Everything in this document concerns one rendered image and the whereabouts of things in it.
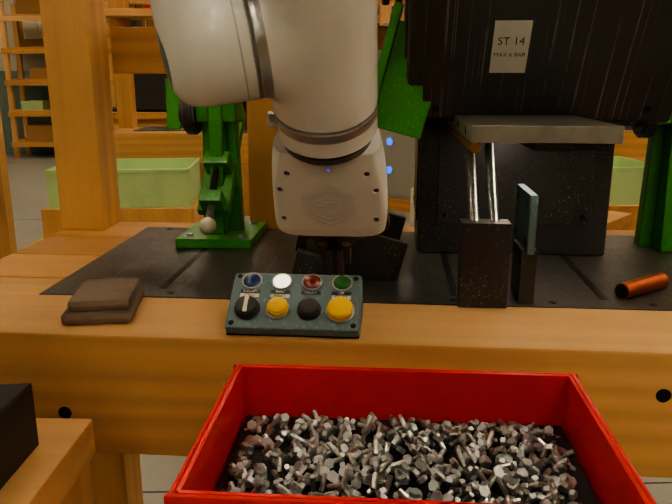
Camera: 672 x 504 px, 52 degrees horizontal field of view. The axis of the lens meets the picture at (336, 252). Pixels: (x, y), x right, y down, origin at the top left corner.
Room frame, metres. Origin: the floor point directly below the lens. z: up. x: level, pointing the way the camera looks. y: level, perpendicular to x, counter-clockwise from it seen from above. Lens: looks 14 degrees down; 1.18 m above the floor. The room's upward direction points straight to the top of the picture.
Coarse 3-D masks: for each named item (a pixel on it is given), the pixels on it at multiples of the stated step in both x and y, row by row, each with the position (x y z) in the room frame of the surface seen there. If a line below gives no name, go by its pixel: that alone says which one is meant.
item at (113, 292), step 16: (80, 288) 0.80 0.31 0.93; (96, 288) 0.80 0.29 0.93; (112, 288) 0.80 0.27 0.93; (128, 288) 0.80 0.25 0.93; (80, 304) 0.76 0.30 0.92; (96, 304) 0.76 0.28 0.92; (112, 304) 0.76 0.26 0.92; (128, 304) 0.76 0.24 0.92; (64, 320) 0.75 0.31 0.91; (80, 320) 0.75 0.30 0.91; (96, 320) 0.75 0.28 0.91; (112, 320) 0.75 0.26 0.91; (128, 320) 0.76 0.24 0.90
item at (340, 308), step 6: (330, 300) 0.73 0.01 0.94; (336, 300) 0.73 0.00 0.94; (342, 300) 0.72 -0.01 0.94; (348, 300) 0.73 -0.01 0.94; (330, 306) 0.72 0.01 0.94; (336, 306) 0.72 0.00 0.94; (342, 306) 0.72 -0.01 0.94; (348, 306) 0.72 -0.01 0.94; (330, 312) 0.71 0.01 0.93; (336, 312) 0.71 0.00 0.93; (342, 312) 0.71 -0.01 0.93; (348, 312) 0.71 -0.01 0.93; (336, 318) 0.71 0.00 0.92; (342, 318) 0.71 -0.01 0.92
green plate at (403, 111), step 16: (400, 16) 0.94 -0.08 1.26; (400, 32) 0.94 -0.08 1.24; (384, 48) 0.93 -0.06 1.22; (400, 48) 0.94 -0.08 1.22; (384, 64) 0.93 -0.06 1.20; (400, 64) 0.94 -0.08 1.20; (384, 80) 0.94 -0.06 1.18; (400, 80) 0.94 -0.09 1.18; (384, 96) 0.94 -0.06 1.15; (400, 96) 0.94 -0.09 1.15; (416, 96) 0.94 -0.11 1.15; (384, 112) 0.94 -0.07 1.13; (400, 112) 0.94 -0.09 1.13; (416, 112) 0.94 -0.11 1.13; (384, 128) 0.94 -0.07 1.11; (400, 128) 0.94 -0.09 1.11; (416, 128) 0.94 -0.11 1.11
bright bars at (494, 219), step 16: (496, 192) 0.86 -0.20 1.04; (496, 208) 0.84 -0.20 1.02; (464, 224) 0.82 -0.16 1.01; (480, 224) 0.82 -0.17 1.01; (496, 224) 0.81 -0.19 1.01; (464, 240) 0.82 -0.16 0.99; (480, 240) 0.82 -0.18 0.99; (496, 240) 0.81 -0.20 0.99; (464, 256) 0.82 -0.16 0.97; (480, 256) 0.82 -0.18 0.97; (496, 256) 0.81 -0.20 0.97; (464, 272) 0.82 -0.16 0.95; (480, 272) 0.82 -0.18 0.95; (496, 272) 0.81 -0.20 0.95; (464, 288) 0.82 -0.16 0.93; (480, 288) 0.82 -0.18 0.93; (496, 288) 0.81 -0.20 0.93; (464, 304) 0.82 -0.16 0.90; (480, 304) 0.82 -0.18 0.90; (496, 304) 0.81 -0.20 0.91
